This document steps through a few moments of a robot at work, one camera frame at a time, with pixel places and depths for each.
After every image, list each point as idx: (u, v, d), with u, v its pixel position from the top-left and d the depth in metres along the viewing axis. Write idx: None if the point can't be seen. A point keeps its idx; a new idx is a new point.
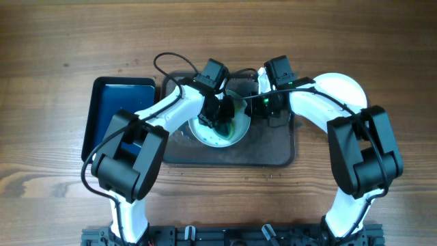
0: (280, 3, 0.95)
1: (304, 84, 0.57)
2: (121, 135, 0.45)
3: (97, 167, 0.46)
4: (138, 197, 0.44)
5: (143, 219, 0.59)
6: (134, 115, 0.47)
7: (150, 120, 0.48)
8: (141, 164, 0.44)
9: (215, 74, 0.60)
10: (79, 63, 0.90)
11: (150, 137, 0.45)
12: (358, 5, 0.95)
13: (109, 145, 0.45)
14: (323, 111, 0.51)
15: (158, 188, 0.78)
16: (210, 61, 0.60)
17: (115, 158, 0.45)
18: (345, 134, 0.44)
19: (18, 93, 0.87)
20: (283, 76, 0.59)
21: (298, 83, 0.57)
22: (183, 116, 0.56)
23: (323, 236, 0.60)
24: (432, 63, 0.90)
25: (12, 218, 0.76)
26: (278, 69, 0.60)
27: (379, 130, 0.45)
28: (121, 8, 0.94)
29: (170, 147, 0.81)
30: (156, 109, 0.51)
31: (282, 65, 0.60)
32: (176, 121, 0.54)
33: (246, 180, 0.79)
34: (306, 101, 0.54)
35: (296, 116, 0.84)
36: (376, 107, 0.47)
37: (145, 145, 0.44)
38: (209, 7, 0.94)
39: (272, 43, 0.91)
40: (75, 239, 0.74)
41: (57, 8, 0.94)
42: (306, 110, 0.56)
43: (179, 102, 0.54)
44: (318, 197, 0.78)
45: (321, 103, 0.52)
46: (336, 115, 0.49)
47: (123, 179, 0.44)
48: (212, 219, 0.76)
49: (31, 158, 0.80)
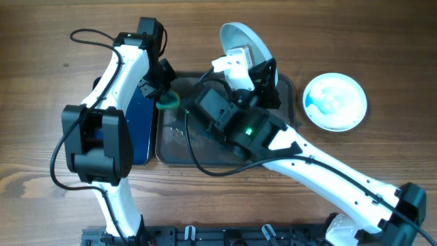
0: (280, 3, 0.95)
1: (264, 130, 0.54)
2: (78, 128, 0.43)
3: (72, 163, 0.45)
4: (121, 175, 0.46)
5: (134, 211, 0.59)
6: (80, 106, 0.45)
7: (100, 104, 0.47)
8: (109, 148, 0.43)
9: (151, 28, 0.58)
10: (79, 63, 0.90)
11: (105, 120, 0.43)
12: (358, 5, 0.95)
13: (72, 142, 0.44)
14: (351, 204, 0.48)
15: (158, 188, 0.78)
16: (142, 19, 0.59)
17: (85, 153, 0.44)
18: (399, 242, 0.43)
19: (18, 93, 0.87)
20: (222, 115, 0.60)
21: (257, 128, 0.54)
22: (132, 80, 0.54)
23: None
24: (432, 63, 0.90)
25: (12, 218, 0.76)
26: (212, 107, 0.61)
27: (420, 209, 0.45)
28: (120, 8, 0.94)
29: (169, 147, 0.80)
30: (101, 90, 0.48)
31: (210, 98, 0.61)
32: (127, 89, 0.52)
33: (246, 180, 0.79)
34: (307, 174, 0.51)
35: (296, 116, 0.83)
36: (412, 188, 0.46)
37: (104, 128, 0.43)
38: (209, 7, 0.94)
39: (272, 43, 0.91)
40: (75, 239, 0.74)
41: (57, 8, 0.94)
42: (300, 177, 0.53)
43: (119, 70, 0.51)
44: (317, 197, 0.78)
45: (330, 182, 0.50)
46: (364, 206, 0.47)
47: (103, 166, 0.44)
48: (212, 220, 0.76)
49: (31, 158, 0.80)
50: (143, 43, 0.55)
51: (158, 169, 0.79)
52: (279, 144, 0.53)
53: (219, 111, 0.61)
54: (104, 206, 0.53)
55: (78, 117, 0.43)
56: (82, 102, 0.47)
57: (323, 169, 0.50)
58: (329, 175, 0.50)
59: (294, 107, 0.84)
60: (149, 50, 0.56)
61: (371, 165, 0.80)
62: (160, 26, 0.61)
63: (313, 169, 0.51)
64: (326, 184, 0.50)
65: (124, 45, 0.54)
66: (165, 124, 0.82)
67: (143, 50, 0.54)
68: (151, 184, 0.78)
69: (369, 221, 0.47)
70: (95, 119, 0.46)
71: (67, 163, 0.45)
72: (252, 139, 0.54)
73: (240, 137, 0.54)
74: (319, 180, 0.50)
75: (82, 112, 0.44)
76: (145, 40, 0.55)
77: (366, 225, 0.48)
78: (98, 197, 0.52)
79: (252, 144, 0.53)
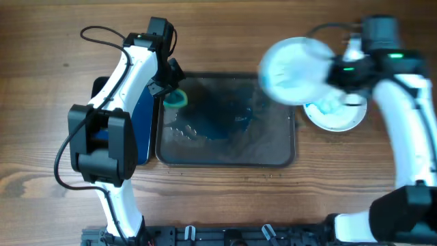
0: (280, 3, 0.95)
1: (408, 59, 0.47)
2: (84, 128, 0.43)
3: (77, 163, 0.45)
4: (125, 176, 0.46)
5: (136, 212, 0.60)
6: (87, 107, 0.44)
7: (106, 105, 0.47)
8: (114, 149, 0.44)
9: (161, 29, 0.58)
10: (79, 63, 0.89)
11: (111, 121, 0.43)
12: (358, 5, 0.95)
13: (76, 141, 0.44)
14: (412, 151, 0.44)
15: (158, 188, 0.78)
16: (151, 19, 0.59)
17: (89, 153, 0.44)
18: (417, 205, 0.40)
19: (18, 93, 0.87)
20: (383, 42, 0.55)
21: (405, 57, 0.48)
22: (141, 82, 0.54)
23: (326, 228, 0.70)
24: (432, 63, 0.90)
25: (12, 218, 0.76)
26: (374, 34, 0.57)
27: None
28: (120, 8, 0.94)
29: (170, 147, 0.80)
30: (108, 91, 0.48)
31: (384, 24, 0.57)
32: (135, 90, 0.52)
33: (246, 180, 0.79)
34: (401, 112, 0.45)
35: (296, 116, 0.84)
36: None
37: (110, 130, 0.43)
38: (209, 7, 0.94)
39: (272, 43, 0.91)
40: (75, 239, 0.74)
41: (57, 8, 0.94)
42: (389, 108, 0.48)
43: (128, 71, 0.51)
44: (317, 197, 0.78)
45: (416, 128, 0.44)
46: (419, 162, 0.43)
47: (107, 167, 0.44)
48: (212, 219, 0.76)
49: (31, 158, 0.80)
50: (153, 45, 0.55)
51: (158, 169, 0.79)
52: (411, 83, 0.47)
53: (384, 43, 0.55)
54: (106, 206, 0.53)
55: (84, 118, 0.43)
56: (89, 102, 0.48)
57: (419, 120, 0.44)
58: (416, 125, 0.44)
59: (293, 107, 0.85)
60: (158, 52, 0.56)
61: (370, 165, 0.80)
62: (171, 27, 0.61)
63: (411, 114, 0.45)
64: (410, 128, 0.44)
65: (134, 46, 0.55)
66: (165, 124, 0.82)
67: (153, 52, 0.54)
68: (151, 184, 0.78)
69: (413, 173, 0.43)
70: (102, 119, 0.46)
71: (72, 162, 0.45)
72: (399, 61, 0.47)
73: (386, 56, 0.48)
74: (407, 124, 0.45)
75: (90, 112, 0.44)
76: (154, 42, 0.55)
77: (407, 174, 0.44)
78: (100, 197, 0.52)
79: (388, 67, 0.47)
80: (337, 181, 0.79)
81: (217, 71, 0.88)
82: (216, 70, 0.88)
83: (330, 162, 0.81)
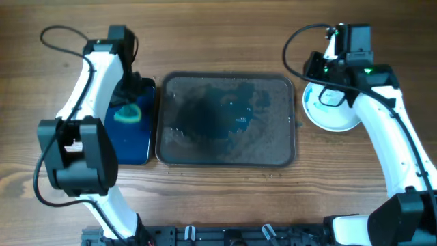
0: (280, 4, 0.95)
1: (379, 73, 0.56)
2: (57, 143, 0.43)
3: (57, 180, 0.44)
4: (107, 184, 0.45)
5: (129, 211, 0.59)
6: (56, 120, 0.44)
7: (74, 115, 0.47)
8: (91, 158, 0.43)
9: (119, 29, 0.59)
10: (79, 63, 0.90)
11: (82, 130, 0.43)
12: (356, 6, 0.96)
13: (52, 158, 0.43)
14: (396, 158, 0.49)
15: (158, 188, 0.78)
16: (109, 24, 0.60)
17: (67, 166, 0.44)
18: (410, 212, 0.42)
19: (18, 93, 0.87)
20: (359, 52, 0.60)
21: (375, 72, 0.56)
22: (108, 85, 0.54)
23: (325, 231, 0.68)
24: (431, 63, 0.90)
25: (11, 218, 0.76)
26: (353, 39, 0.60)
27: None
28: (121, 8, 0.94)
29: (169, 147, 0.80)
30: (75, 101, 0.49)
31: (360, 33, 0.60)
32: (103, 93, 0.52)
33: (245, 180, 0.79)
34: (380, 121, 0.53)
35: (296, 117, 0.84)
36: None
37: (84, 139, 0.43)
38: (209, 7, 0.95)
39: (272, 43, 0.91)
40: (75, 239, 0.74)
41: (57, 8, 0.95)
42: (371, 125, 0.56)
43: (92, 76, 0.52)
44: (318, 197, 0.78)
45: (396, 134, 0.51)
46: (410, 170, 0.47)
47: (88, 178, 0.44)
48: (212, 219, 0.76)
49: (31, 158, 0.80)
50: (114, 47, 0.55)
51: (158, 169, 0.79)
52: (384, 93, 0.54)
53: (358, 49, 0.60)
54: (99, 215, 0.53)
55: (54, 132, 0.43)
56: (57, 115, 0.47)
57: (399, 128, 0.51)
58: (397, 132, 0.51)
59: (293, 107, 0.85)
60: (121, 54, 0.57)
61: (369, 165, 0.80)
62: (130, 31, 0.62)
63: (390, 123, 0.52)
64: (392, 134, 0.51)
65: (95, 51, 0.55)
66: (165, 124, 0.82)
67: (114, 53, 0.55)
68: (151, 184, 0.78)
69: (402, 181, 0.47)
70: (73, 131, 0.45)
71: (50, 179, 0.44)
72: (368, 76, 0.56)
73: (359, 72, 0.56)
74: (390, 133, 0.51)
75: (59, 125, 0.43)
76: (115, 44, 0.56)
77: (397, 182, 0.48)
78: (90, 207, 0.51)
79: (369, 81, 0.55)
80: (337, 181, 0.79)
81: (217, 71, 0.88)
82: (216, 70, 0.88)
83: (330, 162, 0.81)
